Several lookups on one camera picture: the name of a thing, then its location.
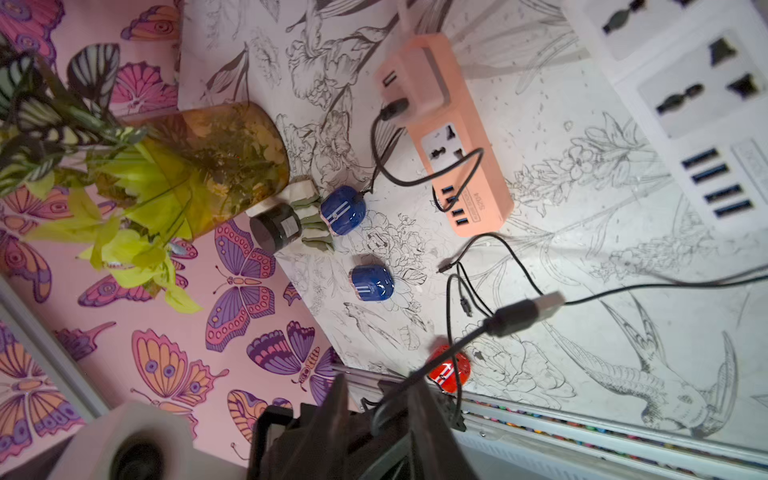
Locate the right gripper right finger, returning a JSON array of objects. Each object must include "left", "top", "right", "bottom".
[{"left": 407, "top": 383, "right": 478, "bottom": 479}]

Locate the aluminium cage frame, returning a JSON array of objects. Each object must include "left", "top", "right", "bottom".
[{"left": 1, "top": 277, "right": 112, "bottom": 422}]

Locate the orange power strip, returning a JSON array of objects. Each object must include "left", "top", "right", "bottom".
[{"left": 371, "top": 33, "right": 514, "bottom": 237}]

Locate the amber glass vase with plants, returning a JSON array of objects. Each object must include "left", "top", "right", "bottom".
[{"left": 1, "top": 40, "right": 290, "bottom": 314}]

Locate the white power strip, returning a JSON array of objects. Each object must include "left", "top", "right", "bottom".
[{"left": 562, "top": 1, "right": 767, "bottom": 237}]

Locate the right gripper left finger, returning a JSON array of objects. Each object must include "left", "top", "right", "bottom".
[{"left": 273, "top": 375, "right": 350, "bottom": 479}]

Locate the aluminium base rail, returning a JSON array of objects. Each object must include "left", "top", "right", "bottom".
[{"left": 329, "top": 362, "right": 768, "bottom": 480}]

